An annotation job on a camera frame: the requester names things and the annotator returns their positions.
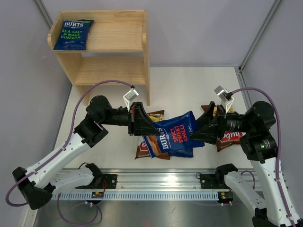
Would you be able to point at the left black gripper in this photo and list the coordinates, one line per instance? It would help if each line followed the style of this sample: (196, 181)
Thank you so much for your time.
(139, 123)

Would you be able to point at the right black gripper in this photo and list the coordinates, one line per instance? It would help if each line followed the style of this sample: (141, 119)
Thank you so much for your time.
(210, 132)

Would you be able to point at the Burts spicy chilli bag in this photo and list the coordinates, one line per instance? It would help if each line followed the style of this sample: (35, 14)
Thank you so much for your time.
(187, 152)
(174, 135)

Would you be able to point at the Burts sea salt vinegar bag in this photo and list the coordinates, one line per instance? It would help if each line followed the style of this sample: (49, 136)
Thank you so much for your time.
(74, 35)

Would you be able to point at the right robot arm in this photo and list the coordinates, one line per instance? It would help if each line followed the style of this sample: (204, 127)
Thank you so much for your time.
(275, 208)

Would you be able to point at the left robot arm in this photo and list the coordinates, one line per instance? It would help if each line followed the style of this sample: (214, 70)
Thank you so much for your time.
(40, 182)

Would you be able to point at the right Chuba cassava chips bag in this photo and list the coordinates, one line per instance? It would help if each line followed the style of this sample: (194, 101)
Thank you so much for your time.
(229, 138)

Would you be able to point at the chuba cassava chips bag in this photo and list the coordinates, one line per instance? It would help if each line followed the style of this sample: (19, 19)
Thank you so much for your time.
(229, 138)
(142, 150)

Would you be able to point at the centre Chuba cassava chips bag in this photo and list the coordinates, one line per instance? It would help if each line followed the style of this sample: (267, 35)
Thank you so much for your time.
(142, 150)

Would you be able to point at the wooden two-tier shelf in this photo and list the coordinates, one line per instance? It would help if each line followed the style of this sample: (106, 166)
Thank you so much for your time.
(117, 49)

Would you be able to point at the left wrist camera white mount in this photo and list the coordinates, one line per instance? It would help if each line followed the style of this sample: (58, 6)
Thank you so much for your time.
(130, 96)

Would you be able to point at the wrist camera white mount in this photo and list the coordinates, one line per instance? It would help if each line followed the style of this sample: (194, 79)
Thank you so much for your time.
(130, 96)
(225, 96)

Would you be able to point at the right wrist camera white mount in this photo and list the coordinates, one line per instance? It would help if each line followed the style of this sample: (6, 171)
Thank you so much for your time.
(225, 96)

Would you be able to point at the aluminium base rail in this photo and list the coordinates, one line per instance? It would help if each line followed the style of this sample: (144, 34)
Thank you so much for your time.
(148, 180)

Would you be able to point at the white slotted cable duct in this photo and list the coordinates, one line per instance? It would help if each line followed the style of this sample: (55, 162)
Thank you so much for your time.
(138, 196)

